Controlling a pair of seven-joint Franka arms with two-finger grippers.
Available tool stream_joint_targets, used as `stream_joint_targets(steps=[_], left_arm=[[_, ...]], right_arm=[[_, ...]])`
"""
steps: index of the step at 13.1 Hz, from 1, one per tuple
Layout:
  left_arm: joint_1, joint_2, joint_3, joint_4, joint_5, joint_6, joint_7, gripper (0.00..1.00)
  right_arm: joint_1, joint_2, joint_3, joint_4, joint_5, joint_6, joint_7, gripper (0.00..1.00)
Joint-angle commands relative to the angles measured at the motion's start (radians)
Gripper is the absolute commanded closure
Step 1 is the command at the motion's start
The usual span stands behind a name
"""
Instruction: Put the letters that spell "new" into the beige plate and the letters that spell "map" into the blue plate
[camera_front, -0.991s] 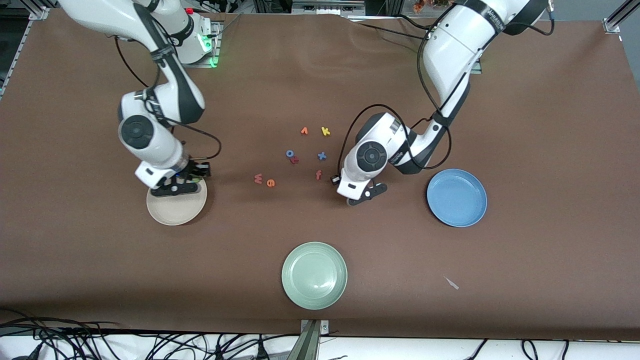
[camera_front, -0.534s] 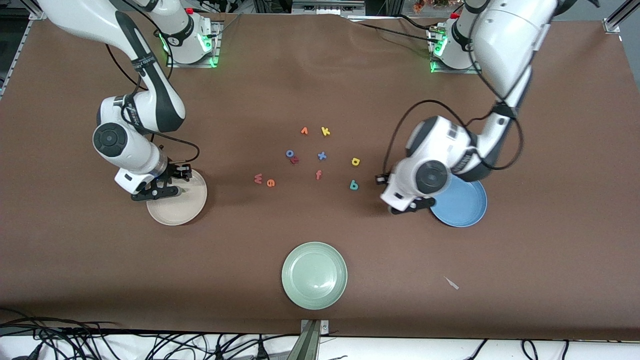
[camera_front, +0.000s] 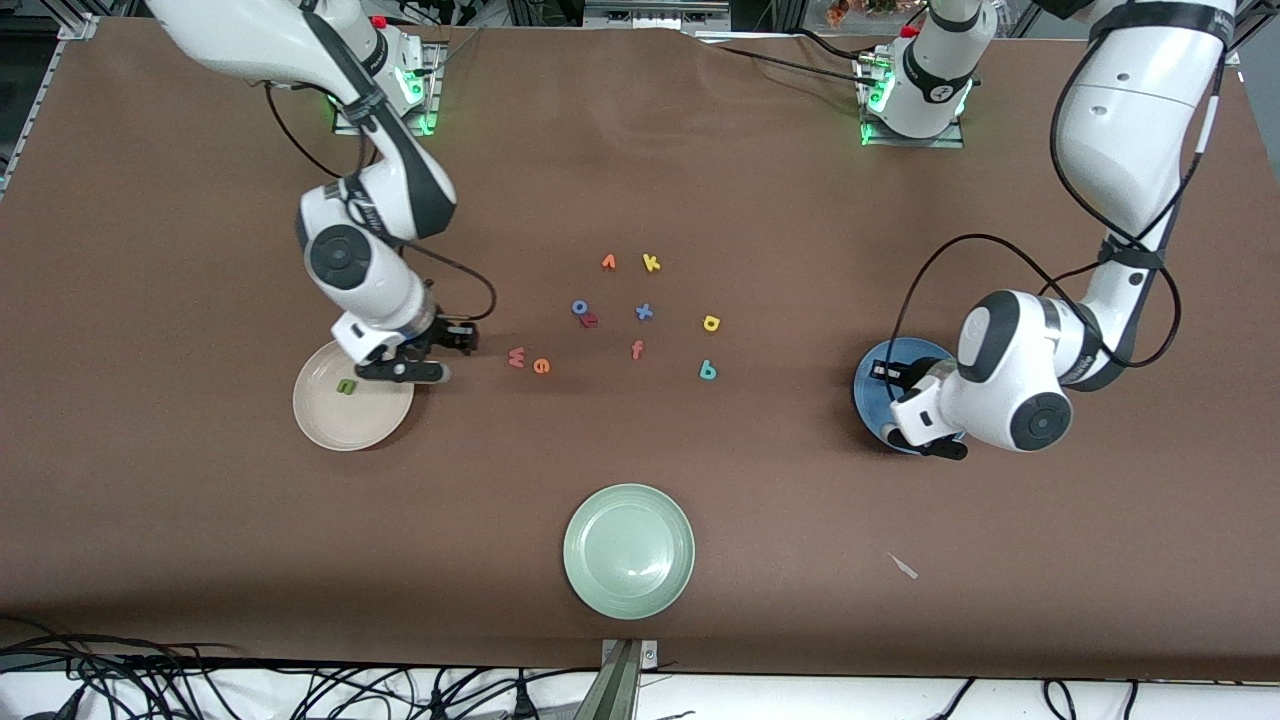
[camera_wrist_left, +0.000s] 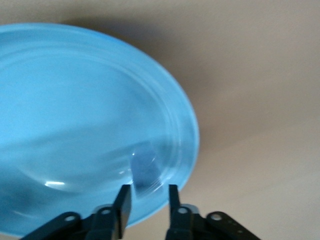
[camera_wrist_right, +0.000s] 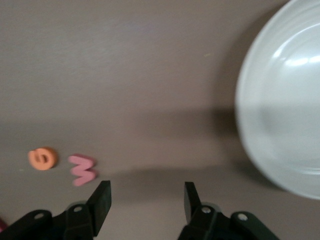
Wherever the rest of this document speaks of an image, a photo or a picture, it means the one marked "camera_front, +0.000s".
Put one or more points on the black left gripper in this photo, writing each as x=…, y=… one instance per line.
x=908, y=376

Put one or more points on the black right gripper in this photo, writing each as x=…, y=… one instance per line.
x=441, y=332

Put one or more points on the pink letter w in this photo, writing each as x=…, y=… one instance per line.
x=516, y=358

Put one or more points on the teal letter b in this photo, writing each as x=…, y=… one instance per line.
x=707, y=373

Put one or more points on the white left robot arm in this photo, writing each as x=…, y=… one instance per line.
x=1040, y=420

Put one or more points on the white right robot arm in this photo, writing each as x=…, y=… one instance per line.
x=340, y=255

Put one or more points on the blue plate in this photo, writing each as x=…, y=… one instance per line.
x=915, y=350

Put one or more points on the beige brown plate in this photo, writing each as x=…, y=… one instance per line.
x=350, y=415

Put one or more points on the small white paper scrap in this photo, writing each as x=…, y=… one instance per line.
x=905, y=567

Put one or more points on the brown table cover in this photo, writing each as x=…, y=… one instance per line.
x=640, y=440

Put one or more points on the pale green plate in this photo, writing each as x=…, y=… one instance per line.
x=628, y=551

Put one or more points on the orange background object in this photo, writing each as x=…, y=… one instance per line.
x=848, y=10

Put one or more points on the grey background equipment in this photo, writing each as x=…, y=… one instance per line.
x=650, y=14

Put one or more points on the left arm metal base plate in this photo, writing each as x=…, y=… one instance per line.
x=915, y=143

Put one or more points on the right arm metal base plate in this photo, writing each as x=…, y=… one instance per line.
x=428, y=100

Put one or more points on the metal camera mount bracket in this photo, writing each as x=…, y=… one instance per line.
x=625, y=680

